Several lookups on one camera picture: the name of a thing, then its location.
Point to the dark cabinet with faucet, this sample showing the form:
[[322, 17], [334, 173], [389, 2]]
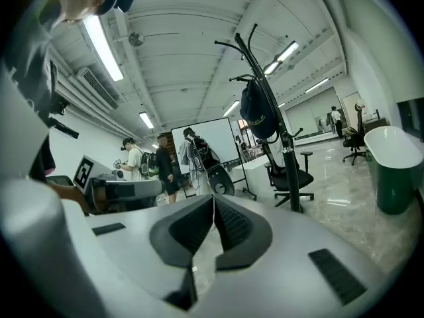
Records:
[[374, 126]]

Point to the black body-worn device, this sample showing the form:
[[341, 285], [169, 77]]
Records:
[[59, 103]]

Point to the person's left forearm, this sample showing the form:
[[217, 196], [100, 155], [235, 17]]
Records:
[[69, 195]]

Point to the person's dark printed t-shirt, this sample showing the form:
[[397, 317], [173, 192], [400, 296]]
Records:
[[26, 61]]

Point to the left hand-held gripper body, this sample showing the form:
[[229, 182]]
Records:
[[142, 187]]

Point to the black wall screen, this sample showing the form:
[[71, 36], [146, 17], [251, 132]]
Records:
[[412, 118]]

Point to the black office chair with headrest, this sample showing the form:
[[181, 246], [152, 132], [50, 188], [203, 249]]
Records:
[[359, 134]]

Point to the rolling whiteboard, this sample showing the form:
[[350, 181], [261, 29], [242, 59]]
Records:
[[215, 134]]

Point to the black round shell seat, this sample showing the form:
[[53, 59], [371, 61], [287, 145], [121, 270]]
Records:
[[220, 181]]

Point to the black mesh office chair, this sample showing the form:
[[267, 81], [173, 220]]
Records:
[[306, 179]]

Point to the white and green bathtub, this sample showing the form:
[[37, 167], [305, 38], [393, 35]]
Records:
[[391, 144]]

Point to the ceiling air conditioner vent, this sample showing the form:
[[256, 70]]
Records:
[[99, 89]]

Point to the person's head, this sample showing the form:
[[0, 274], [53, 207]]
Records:
[[79, 2]]

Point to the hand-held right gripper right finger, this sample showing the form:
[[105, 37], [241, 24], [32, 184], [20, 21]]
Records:
[[242, 230]]

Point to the white curved counter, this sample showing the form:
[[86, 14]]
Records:
[[255, 169]]

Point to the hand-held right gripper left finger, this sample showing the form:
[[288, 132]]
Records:
[[185, 230]]

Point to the dark blue cloth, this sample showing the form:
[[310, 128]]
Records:
[[255, 111]]

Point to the black pole stand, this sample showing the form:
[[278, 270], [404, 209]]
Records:
[[292, 171]]

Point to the long ceiling light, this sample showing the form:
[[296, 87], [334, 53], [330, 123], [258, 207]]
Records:
[[102, 46]]

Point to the yellow backpack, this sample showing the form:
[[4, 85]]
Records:
[[351, 132]]

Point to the black and green backpack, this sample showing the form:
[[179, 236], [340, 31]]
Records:
[[147, 164]]

